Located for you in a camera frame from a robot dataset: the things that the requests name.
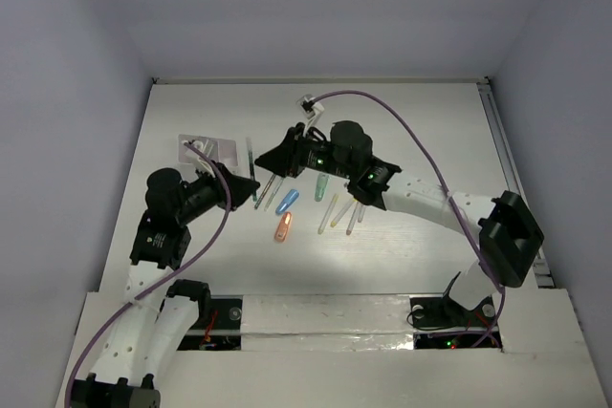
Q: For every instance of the black pen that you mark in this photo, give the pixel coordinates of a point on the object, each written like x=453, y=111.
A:
x=265, y=191

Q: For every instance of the white foam front board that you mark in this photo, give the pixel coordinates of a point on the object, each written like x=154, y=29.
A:
x=544, y=362

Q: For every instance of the green correction tape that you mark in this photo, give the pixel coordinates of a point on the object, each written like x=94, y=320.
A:
x=321, y=185

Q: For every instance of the yellow-green highlighter pen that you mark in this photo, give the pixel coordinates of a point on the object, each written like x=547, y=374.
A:
x=326, y=217

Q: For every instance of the yellow tipped marker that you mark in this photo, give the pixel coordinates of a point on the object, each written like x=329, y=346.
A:
x=343, y=211

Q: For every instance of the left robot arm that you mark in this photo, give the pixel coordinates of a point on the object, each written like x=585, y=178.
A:
x=140, y=339

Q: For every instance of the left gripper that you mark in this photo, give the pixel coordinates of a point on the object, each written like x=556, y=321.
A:
x=223, y=186

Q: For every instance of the green ink pen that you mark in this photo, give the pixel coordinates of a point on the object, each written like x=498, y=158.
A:
x=252, y=174

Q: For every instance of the aluminium side rail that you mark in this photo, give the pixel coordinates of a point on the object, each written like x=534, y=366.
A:
x=540, y=268

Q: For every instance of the blue correction tape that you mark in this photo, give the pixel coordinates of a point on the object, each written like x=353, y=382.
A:
x=288, y=200

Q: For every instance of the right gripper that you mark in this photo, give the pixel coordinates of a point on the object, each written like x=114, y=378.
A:
x=286, y=160

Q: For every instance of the orange correction tape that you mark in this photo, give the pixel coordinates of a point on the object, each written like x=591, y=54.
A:
x=283, y=227

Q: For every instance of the white divided container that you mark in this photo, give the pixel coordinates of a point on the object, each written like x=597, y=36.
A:
x=227, y=151

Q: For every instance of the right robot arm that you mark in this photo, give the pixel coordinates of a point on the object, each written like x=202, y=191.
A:
x=503, y=230

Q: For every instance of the light green pen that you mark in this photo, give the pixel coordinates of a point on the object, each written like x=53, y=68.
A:
x=273, y=194

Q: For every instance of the orange banded white marker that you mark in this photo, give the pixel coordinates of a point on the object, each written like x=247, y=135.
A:
x=361, y=213

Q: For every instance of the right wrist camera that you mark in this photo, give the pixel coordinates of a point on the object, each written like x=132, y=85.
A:
x=310, y=109

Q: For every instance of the pink tipped white marker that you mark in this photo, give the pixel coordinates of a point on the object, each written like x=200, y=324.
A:
x=354, y=219

